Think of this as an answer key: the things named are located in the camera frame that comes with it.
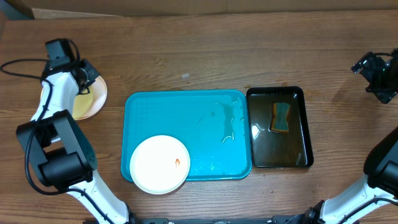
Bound pink plate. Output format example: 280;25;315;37
72;76;108;120

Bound yellow plate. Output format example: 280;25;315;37
43;86;94;119

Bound green yellow sponge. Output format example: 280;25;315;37
269;102;290;134

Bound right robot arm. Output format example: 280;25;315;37
285;49;397;224

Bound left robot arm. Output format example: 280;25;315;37
16;60;137;223

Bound black water tray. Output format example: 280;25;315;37
246;86;314;168

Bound blue plastic tray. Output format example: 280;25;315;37
121;90;252;181

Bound cardboard board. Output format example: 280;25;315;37
24;0;397;16

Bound white plate with stain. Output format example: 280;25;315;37
129;135;190;195

